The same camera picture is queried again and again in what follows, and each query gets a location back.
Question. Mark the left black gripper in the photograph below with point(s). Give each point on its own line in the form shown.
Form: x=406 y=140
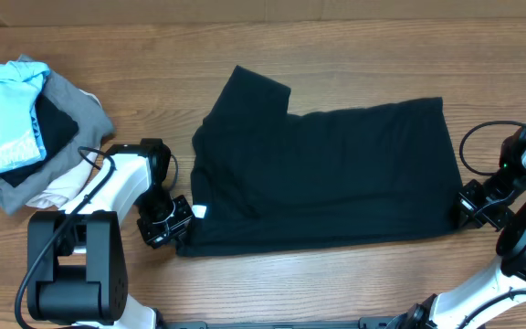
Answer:
x=156 y=236

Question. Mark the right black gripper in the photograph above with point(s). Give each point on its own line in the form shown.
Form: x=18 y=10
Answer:
x=468 y=201

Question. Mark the black t-shirt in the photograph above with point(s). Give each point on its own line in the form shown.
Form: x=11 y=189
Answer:
x=272 y=181

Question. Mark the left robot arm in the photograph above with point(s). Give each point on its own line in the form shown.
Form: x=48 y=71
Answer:
x=76 y=270

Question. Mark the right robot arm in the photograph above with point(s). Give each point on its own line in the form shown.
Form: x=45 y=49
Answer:
x=502 y=285

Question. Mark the white folded shirt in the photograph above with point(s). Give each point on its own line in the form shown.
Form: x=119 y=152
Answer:
x=62 y=177

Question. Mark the grey folded shirt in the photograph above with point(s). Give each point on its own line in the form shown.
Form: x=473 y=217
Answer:
x=70 y=118

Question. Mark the folded black shirt in pile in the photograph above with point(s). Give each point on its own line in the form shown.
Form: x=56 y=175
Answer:
x=57 y=130

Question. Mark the light blue printed shirt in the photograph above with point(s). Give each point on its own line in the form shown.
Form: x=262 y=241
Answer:
x=21 y=143

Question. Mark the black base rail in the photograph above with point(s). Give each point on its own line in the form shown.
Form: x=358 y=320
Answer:
x=379 y=322

